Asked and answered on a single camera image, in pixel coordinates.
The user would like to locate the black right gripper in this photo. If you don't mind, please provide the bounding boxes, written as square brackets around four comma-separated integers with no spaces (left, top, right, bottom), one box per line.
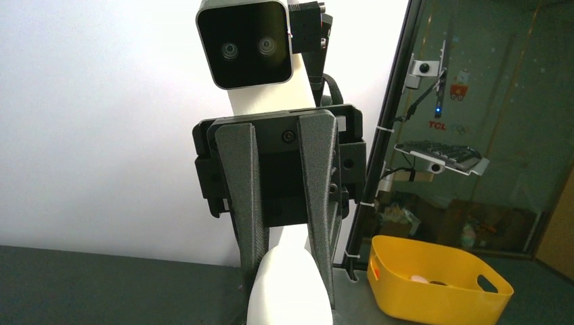
[192,104,366,310]

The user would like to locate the black frame rail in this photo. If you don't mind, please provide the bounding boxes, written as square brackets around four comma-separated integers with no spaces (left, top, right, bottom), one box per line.
[342,1,426,278]

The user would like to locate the grey bracket mounted device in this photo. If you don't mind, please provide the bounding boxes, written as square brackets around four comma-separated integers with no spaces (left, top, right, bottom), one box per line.
[401,39,449,122]

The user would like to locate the yellow plastic bin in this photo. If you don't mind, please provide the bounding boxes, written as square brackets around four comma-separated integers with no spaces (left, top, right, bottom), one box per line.
[367,235,514,324]

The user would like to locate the grey keyboard on bracket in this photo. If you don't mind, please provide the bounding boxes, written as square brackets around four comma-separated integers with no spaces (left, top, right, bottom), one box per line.
[393,141,490,176]

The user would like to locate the white oval charging case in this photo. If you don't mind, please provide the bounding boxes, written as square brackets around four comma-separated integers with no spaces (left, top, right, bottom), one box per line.
[246,245,334,325]

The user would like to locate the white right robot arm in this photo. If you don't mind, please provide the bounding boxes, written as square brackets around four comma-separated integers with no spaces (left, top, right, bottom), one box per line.
[192,104,366,302]

